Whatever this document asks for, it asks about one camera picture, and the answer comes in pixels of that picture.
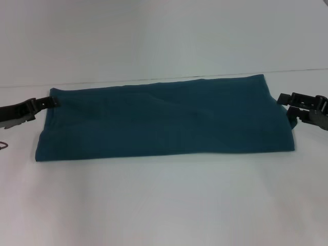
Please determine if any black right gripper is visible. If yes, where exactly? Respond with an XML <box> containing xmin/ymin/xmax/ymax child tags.
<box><xmin>277</xmin><ymin>92</ymin><xmax>328</xmax><ymax>132</ymax></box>

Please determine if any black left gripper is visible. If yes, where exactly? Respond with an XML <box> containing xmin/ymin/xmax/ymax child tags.
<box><xmin>0</xmin><ymin>96</ymin><xmax>60</xmax><ymax>130</ymax></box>

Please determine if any teal t-shirt with FREE print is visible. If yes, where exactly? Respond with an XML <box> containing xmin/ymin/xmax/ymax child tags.
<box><xmin>35</xmin><ymin>74</ymin><xmax>298</xmax><ymax>163</ymax></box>

